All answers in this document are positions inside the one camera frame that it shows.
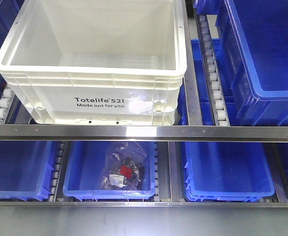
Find white plastic tote box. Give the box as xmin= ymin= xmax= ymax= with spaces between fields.
xmin=0 ymin=0 xmax=187 ymax=125

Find plastic bag of parts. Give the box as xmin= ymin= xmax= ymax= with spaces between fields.
xmin=98 ymin=141 xmax=147 ymax=191

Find blue bin lower middle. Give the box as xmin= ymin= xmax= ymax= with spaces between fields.
xmin=63 ymin=141 xmax=156 ymax=201

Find roller track lower middle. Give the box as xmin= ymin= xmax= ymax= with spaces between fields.
xmin=154 ymin=142 xmax=171 ymax=202

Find roller track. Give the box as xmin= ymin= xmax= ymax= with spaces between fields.
xmin=154 ymin=142 xmax=171 ymax=202
xmin=0 ymin=84 xmax=16 ymax=124
xmin=48 ymin=141 xmax=67 ymax=202
xmin=195 ymin=14 xmax=230 ymax=127

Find roller track right upper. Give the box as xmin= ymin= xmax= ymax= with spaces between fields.
xmin=195 ymin=14 xmax=230 ymax=127

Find roller track lower left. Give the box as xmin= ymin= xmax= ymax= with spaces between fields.
xmin=48 ymin=141 xmax=67 ymax=202

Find blue plastic bin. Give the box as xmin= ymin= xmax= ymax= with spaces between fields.
xmin=0 ymin=141 xmax=59 ymax=201

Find blue bin upper right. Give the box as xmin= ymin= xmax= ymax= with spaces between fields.
xmin=216 ymin=0 xmax=288 ymax=126

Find roller track left upper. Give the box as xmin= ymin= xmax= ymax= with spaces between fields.
xmin=0 ymin=84 xmax=16 ymax=124

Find upper steel shelf rail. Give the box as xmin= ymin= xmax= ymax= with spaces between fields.
xmin=0 ymin=124 xmax=288 ymax=143

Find steel shelf rail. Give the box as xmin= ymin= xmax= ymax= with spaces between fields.
xmin=0 ymin=202 xmax=288 ymax=208
xmin=0 ymin=124 xmax=288 ymax=143

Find lower steel shelf rail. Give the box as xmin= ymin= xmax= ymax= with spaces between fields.
xmin=0 ymin=202 xmax=288 ymax=208

